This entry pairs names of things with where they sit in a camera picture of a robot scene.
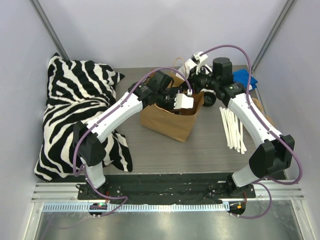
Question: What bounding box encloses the brown paper bag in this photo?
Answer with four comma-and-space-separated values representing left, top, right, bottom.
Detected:
139, 57, 205, 143

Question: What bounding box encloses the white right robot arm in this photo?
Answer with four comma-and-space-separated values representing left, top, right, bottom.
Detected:
183, 56, 295, 198

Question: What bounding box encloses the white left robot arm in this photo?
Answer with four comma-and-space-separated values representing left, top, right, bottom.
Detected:
72, 67, 193, 200

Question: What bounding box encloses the white bucket hat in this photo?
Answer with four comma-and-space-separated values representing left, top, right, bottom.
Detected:
178, 59, 212, 78

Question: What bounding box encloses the stack of black lids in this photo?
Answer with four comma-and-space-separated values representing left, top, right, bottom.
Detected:
203, 91, 217, 107

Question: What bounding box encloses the blue folded cloth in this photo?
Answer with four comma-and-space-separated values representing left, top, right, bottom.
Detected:
233, 69, 258, 91

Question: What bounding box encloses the white wrapped straws bundle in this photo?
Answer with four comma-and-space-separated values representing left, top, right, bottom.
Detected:
219, 107, 247, 155

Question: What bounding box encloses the stack of cardboard cup carriers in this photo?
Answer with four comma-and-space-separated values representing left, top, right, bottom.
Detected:
252, 98, 275, 127

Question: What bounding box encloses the zebra print pillow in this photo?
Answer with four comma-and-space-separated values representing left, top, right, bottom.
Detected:
34, 53, 125, 182

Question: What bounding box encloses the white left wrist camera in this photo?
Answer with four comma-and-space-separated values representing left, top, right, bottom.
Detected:
173, 93, 194, 110

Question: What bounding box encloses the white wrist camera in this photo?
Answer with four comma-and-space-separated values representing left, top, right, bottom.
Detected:
173, 93, 194, 110
185, 51, 208, 76

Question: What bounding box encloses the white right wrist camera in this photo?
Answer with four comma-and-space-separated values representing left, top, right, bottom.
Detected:
185, 51, 208, 76

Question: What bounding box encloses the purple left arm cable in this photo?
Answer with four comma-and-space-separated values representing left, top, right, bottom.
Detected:
72, 66, 193, 217

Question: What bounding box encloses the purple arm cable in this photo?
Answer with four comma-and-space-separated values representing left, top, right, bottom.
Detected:
72, 66, 193, 217
203, 44, 303, 220

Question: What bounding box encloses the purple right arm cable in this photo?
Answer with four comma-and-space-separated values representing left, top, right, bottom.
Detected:
203, 44, 303, 220

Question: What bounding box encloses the white slotted cable duct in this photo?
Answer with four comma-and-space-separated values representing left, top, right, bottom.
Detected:
42, 201, 230, 213

